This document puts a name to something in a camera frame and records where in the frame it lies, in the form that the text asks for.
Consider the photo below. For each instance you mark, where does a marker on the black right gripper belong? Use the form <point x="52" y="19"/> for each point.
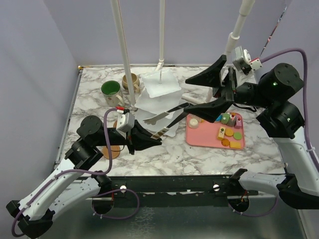
<point x="209" y="111"/>

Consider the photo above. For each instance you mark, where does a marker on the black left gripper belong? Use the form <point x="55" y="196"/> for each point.
<point x="139" y="138"/>

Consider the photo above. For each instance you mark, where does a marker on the white round cake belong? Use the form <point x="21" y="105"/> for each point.
<point x="193" y="123"/>

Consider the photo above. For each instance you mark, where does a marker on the three tier white stand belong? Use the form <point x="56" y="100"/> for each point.
<point x="161" y="93"/>

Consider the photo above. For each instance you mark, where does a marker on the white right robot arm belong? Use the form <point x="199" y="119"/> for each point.
<point x="282" y="121"/>

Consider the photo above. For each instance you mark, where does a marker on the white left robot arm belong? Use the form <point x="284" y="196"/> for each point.
<point x="34" y="215"/>

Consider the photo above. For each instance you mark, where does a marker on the wooden coaster near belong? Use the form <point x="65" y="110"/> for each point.
<point x="115" y="150"/>

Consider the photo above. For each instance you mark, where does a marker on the green swiss roll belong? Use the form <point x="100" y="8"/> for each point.
<point x="225" y="118"/>

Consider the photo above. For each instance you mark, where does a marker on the yellow sponge cake square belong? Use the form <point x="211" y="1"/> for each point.
<point x="221" y="133"/>

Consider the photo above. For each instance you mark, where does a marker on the pink serving tray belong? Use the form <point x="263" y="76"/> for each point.
<point x="206" y="134"/>

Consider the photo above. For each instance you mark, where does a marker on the pink cake slice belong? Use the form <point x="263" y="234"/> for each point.
<point x="238" y="123"/>

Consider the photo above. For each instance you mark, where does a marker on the orange sandwich biscuit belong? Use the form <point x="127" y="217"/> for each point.
<point x="229" y="132"/>

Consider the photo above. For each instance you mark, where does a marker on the green round biscuit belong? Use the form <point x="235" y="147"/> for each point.
<point x="237" y="135"/>

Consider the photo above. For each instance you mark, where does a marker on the orange chip cookie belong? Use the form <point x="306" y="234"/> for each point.
<point x="225" y="142"/>

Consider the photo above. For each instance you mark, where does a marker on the yellow rectangular biscuit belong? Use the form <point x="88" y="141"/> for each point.
<point x="235" y="145"/>

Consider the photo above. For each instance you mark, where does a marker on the green interior mug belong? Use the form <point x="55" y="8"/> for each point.
<point x="112" y="93"/>

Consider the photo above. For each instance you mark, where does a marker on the middle white pvc pole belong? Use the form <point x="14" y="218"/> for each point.
<point x="161" y="35"/>

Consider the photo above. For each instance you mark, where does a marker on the left white pvc pole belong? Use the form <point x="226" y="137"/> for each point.
<point x="123" y="47"/>

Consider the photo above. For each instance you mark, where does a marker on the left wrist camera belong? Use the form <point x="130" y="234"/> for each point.
<point x="125" y="122"/>

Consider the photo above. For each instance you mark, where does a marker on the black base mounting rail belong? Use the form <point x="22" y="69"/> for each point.
<point x="177" y="191"/>

